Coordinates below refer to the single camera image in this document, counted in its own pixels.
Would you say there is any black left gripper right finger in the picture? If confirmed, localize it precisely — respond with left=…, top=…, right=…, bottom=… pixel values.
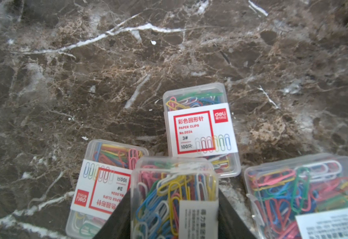
left=218, top=197, right=256, bottom=239

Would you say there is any barcode side paper clip box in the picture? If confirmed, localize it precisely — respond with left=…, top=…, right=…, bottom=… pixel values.
left=130, top=156, right=219, bottom=239

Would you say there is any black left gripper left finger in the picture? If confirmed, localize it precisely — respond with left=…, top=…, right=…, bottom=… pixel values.
left=94, top=191, right=131, bottom=239

